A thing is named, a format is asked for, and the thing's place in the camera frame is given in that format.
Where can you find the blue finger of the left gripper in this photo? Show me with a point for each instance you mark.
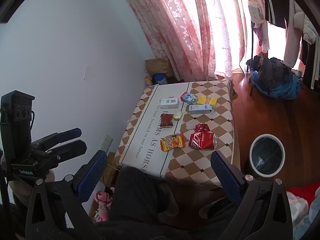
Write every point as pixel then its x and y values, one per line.
pixel 68 151
pixel 67 134

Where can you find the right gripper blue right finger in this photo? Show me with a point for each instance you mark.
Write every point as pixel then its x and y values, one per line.
pixel 263 211

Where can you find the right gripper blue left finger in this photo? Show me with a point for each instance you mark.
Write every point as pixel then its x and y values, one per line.
pixel 70 192

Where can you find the crushed red cola can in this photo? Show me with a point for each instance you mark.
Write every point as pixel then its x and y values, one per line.
pixel 203 141

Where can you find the red wrapper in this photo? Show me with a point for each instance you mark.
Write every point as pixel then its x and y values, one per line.
pixel 201 128

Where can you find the orange snack wrapper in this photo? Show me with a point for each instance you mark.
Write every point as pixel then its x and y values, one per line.
pixel 172 141

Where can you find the white tissue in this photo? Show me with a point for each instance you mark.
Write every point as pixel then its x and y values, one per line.
pixel 189 126

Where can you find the white medicine box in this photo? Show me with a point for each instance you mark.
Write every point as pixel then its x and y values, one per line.
pixel 169 103

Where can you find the white grey long box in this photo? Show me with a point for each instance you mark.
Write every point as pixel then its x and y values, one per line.
pixel 200 109

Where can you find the yellow box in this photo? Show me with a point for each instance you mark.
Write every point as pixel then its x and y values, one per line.
pixel 204 100

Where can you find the blue white milk carton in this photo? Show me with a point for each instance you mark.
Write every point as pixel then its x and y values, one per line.
pixel 189 98

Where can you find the white round trash bin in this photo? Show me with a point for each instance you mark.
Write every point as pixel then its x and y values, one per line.
pixel 266 156

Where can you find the pink checkered pillow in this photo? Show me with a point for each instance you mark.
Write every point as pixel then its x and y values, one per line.
pixel 299 208

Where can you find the light blue quilt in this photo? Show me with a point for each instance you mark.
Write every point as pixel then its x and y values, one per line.
pixel 308 227

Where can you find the red blanket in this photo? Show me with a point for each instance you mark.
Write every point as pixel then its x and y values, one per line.
pixel 306 192

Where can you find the pink plush toy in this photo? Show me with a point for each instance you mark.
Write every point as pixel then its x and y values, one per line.
pixel 104 201

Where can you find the black fuzzy trouser leg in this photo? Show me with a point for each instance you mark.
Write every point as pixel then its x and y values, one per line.
pixel 138 201

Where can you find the orange bottle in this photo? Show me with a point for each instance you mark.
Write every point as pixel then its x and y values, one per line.
pixel 148 81

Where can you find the checkered tablecloth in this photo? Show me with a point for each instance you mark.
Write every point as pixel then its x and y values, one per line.
pixel 140 144

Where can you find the blue lid jar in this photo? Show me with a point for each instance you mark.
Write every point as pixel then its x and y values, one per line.
pixel 160 79

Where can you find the brown paper bag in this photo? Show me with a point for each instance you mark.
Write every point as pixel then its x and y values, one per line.
pixel 158 66

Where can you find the blue clothes pile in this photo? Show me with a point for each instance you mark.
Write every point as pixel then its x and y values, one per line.
pixel 275 79

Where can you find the pink floral curtain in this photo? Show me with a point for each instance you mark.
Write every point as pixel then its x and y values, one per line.
pixel 202 39

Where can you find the hanging clothes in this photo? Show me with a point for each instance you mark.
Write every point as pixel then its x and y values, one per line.
pixel 300 21

